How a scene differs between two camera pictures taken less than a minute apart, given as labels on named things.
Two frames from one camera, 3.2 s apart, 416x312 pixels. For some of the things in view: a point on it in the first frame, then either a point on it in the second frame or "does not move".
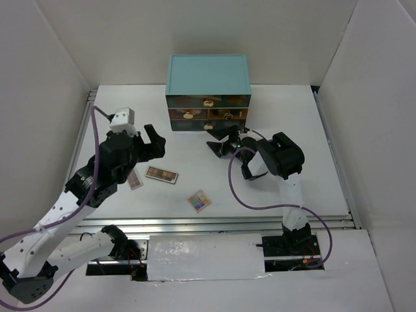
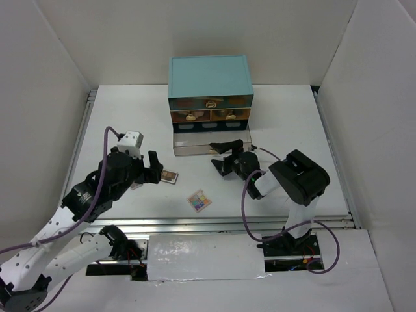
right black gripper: x=221 y=149 -> x=223 y=166
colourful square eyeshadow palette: x=199 y=200 does not move
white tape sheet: x=191 y=257 does not move
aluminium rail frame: x=220 y=225 does not move
